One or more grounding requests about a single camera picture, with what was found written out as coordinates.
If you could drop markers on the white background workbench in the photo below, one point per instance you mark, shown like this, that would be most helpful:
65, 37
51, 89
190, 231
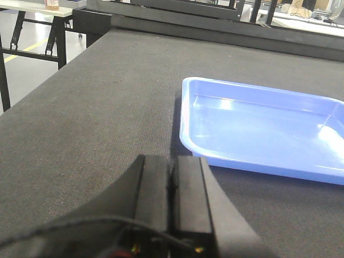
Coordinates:
308, 24

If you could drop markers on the dark grey table mat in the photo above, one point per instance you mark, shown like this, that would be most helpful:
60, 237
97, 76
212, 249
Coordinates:
78, 131

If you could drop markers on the blue plastic tray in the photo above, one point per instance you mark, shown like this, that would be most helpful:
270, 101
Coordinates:
264, 130

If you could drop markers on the black raised table ledge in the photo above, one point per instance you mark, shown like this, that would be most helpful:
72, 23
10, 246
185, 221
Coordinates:
314, 45

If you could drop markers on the white folding table black legs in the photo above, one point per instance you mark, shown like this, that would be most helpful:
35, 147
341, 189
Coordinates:
34, 46

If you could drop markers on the black metal frame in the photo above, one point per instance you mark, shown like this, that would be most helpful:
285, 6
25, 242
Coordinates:
95, 18

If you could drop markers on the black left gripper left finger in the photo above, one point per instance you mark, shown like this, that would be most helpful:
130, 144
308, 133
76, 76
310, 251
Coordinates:
140, 193

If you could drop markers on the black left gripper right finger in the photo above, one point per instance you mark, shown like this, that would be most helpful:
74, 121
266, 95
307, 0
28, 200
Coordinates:
204, 215

